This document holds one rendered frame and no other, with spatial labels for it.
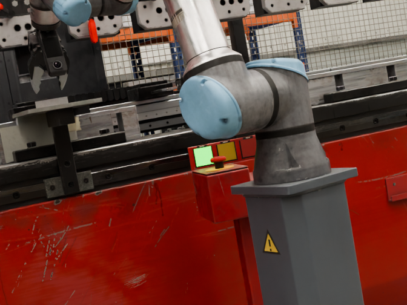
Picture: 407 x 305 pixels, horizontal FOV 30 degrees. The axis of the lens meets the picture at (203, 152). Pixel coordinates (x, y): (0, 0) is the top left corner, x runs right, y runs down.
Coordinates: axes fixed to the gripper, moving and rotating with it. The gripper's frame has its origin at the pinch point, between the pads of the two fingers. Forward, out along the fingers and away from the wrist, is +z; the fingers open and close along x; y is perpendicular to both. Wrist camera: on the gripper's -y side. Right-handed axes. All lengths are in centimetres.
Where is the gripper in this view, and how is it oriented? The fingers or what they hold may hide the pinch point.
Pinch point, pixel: (49, 89)
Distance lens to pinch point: 202.4
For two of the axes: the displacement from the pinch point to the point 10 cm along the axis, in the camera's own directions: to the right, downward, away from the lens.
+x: -9.1, 1.9, -3.7
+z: -1.1, 7.5, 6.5
